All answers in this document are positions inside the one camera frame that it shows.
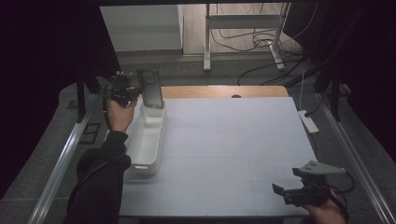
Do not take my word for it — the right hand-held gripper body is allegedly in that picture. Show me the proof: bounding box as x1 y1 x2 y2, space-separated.
283 160 347 207

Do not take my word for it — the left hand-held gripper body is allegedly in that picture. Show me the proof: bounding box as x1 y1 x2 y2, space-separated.
108 70 140 108

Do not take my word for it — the white plastic storage bin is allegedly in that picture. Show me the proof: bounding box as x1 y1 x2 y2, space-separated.
125 99 168 175

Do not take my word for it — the person's right hand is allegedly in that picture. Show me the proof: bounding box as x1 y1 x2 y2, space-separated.
301 189 349 224

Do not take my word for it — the person's left hand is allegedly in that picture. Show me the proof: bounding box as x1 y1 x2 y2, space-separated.
106 97 138 134

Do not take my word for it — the black metal stand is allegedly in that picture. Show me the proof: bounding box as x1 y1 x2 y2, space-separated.
329 70 343 122
75 72 101 123

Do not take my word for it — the white power strip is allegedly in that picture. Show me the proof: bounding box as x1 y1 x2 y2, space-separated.
297 109 320 135

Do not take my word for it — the black floor plate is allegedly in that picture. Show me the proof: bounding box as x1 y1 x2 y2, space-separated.
78 122 102 145

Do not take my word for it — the white cabinet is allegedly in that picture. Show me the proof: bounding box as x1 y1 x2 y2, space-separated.
99 4 185 52

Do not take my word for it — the pale grey table board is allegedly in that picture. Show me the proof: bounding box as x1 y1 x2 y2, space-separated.
119 96 318 217

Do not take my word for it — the black curtain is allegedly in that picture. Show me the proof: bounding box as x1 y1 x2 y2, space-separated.
0 0 123 200
283 0 396 155

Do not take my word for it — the wooden table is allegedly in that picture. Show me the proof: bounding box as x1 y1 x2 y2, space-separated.
160 85 290 100

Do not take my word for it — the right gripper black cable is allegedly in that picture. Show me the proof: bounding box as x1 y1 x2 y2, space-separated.
330 171 356 223

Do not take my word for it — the aluminium rail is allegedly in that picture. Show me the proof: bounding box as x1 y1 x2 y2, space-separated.
316 91 396 224
27 92 99 224

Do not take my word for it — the black plug cable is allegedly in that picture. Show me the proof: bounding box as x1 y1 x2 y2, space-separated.
304 98 322 119

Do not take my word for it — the white power strip cable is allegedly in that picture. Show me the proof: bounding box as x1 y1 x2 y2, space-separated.
298 68 307 112

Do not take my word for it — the long black floor cable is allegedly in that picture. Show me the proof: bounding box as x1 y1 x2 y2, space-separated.
237 57 304 87

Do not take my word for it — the white metal stand frame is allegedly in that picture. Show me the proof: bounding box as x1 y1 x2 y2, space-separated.
203 3 291 73

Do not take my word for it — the tangle of black floor cables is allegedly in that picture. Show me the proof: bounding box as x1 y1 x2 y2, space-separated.
209 3 304 59

